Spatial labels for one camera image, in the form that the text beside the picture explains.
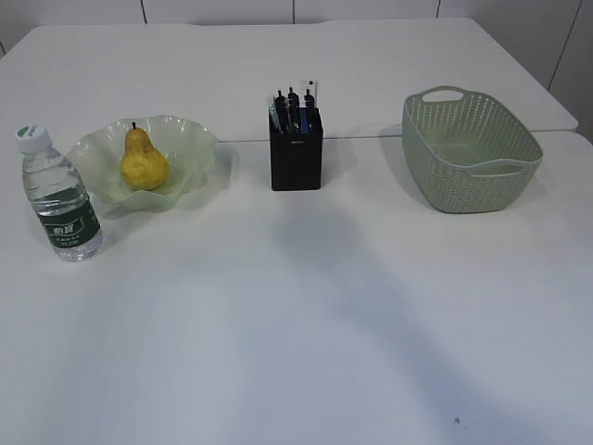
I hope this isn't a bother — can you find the clear water bottle green label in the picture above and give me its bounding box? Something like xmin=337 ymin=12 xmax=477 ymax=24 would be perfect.
xmin=15 ymin=124 xmax=103 ymax=262

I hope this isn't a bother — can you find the green wavy glass plate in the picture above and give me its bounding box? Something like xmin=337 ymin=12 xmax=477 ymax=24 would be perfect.
xmin=68 ymin=115 xmax=217 ymax=211

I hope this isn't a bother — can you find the yellow pear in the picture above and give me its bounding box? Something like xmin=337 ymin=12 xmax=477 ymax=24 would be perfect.
xmin=120 ymin=121 xmax=170 ymax=191

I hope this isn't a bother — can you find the black pen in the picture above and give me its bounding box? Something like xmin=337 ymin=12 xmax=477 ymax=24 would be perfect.
xmin=287 ymin=86 xmax=300 ymax=134
xmin=274 ymin=90 xmax=290 ymax=134
xmin=304 ymin=88 xmax=318 ymax=134

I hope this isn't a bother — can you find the green woven plastic basket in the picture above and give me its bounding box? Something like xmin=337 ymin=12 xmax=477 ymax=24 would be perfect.
xmin=401 ymin=86 xmax=543 ymax=214

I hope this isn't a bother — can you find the black square pen holder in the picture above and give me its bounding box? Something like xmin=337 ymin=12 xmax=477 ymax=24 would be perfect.
xmin=269 ymin=108 xmax=323 ymax=191

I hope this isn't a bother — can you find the clear plastic ruler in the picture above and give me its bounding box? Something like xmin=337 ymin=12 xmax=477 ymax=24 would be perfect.
xmin=299 ymin=79 xmax=318 ymax=108

